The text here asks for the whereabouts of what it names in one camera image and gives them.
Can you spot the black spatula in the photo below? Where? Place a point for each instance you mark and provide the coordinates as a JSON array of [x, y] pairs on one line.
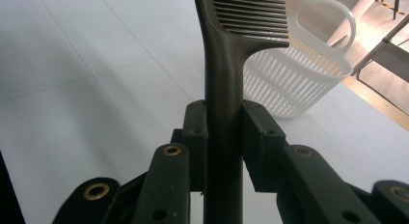
[[225, 89]]

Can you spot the white plastic basket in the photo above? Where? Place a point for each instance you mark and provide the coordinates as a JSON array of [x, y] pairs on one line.
[[295, 79]]

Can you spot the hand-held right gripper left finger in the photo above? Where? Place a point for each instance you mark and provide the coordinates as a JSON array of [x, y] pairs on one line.
[[180, 159]]

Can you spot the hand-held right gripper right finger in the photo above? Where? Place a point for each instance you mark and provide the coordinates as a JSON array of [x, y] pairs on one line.
[[283, 159]]

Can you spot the white metal desk frame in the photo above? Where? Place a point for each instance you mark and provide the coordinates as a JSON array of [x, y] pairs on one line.
[[357, 14]]

